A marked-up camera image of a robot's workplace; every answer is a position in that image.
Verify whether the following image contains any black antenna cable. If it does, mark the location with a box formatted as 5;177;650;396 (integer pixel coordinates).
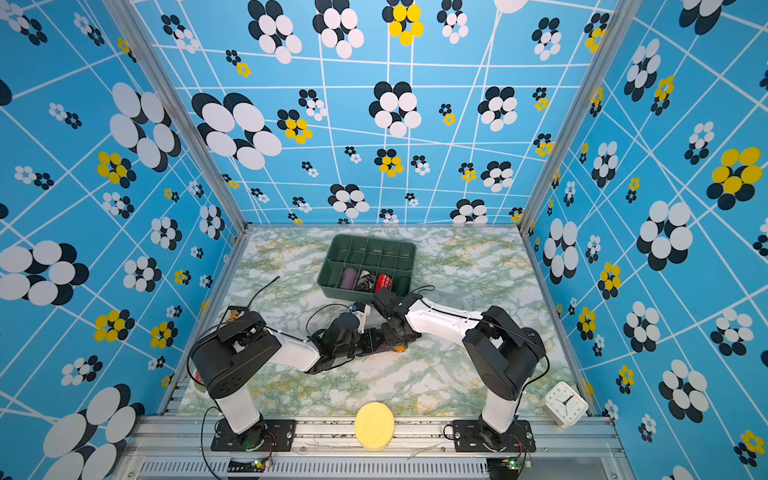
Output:
247;275;282;308

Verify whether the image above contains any aluminium corner post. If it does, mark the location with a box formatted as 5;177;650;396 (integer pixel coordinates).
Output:
105;1;248;234
519;0;642;234

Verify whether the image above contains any aluminium corner post left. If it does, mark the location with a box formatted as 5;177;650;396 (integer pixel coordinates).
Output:
105;1;248;234

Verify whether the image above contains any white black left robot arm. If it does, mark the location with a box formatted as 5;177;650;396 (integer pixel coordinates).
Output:
191;312;385;435

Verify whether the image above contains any green rolled sock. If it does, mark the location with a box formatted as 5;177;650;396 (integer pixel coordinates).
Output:
393;276;410;296

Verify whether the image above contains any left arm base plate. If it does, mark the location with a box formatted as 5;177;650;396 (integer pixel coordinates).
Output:
211;419;297;452

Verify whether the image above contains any green compartment tray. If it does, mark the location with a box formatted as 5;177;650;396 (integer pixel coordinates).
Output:
316;234;417;303

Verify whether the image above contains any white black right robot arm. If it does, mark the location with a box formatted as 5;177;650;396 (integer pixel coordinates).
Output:
372;288;548;436

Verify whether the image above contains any white square clock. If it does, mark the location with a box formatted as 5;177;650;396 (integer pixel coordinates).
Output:
543;381;589;429

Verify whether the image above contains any red rolled sock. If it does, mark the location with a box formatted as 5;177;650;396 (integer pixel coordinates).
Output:
374;273;393;292

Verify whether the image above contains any purple rolled sock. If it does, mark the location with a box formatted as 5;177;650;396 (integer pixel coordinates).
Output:
339;267;358;290

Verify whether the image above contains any aluminium corner post right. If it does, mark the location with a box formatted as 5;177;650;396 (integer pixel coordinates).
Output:
519;0;642;234

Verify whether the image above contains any black white rolled sock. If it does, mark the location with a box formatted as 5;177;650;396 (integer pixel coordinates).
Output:
355;270;376;293

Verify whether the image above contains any purple teal sock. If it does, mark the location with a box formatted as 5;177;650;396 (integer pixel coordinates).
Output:
361;325;420;356

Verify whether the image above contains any yellow round sponge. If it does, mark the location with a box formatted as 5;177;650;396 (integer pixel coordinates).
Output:
354;402;395;451

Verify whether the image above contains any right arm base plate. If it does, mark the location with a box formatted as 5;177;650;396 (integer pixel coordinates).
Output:
450;419;537;455

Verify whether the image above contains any aluminium front rail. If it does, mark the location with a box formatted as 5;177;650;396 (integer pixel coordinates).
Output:
110;415;637;480

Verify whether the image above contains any black tray with snacks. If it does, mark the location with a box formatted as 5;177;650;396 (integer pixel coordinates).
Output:
222;306;248;323

